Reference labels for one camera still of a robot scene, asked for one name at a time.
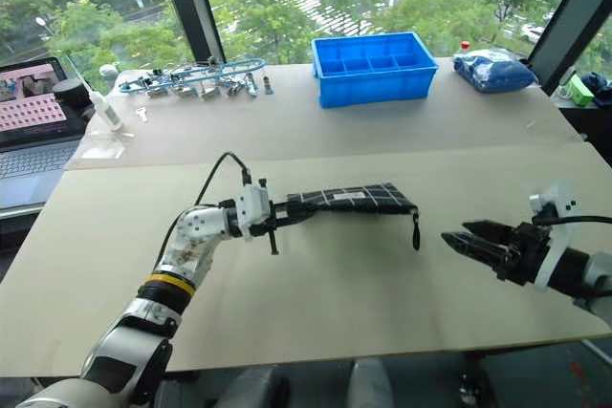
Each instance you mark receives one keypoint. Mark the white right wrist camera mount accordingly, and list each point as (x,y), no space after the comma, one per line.
(559,217)

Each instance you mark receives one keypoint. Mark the small blue metal clip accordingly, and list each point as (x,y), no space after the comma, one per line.
(268,87)

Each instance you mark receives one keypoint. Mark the black cylindrical speaker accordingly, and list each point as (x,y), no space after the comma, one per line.
(71,92)

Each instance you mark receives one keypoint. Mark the white squeeze bottle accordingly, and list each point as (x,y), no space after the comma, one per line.
(105,112)

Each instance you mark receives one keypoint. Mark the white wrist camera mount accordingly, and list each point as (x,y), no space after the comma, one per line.
(559,217)
(253,209)

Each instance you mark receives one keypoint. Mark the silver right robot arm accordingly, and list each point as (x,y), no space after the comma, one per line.
(590,279)

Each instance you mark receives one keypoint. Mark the green box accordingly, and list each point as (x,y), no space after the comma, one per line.
(581,92)

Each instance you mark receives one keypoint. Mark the grey round object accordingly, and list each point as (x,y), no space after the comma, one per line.
(109,71)

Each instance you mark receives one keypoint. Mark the light grey rounded shape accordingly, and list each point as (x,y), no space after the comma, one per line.
(369,384)

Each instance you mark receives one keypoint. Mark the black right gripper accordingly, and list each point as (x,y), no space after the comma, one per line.
(526,255)

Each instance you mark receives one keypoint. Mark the blue looped clip rack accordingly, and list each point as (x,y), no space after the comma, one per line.
(191,74)

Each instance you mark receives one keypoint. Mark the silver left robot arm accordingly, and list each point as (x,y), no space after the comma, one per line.
(143,312)

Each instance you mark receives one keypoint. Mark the black grid pencil pouch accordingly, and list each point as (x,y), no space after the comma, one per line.
(358,200)

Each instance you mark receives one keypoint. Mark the grey laptop with pink screen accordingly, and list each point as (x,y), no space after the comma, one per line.
(28,145)

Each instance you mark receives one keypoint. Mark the clear plastic sheet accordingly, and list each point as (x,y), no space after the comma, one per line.
(102,145)

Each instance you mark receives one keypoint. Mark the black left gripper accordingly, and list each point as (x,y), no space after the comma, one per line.
(278,217)

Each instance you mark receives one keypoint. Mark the blue plastic compartment bin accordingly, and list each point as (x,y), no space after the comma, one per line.
(375,76)

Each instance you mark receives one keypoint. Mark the dark window frame pillar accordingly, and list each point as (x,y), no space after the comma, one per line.
(566,16)
(189,2)

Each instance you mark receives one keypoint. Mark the dark blue cloth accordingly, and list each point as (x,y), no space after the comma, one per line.
(600,88)

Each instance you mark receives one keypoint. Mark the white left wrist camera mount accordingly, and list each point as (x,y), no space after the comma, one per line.
(253,209)

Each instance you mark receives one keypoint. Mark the small silver key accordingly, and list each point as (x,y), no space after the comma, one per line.
(142,115)

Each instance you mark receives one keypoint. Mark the blue filled plastic bag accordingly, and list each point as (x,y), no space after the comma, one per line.
(495,71)

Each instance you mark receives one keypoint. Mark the dark table leg caster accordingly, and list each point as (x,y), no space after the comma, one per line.
(475,389)

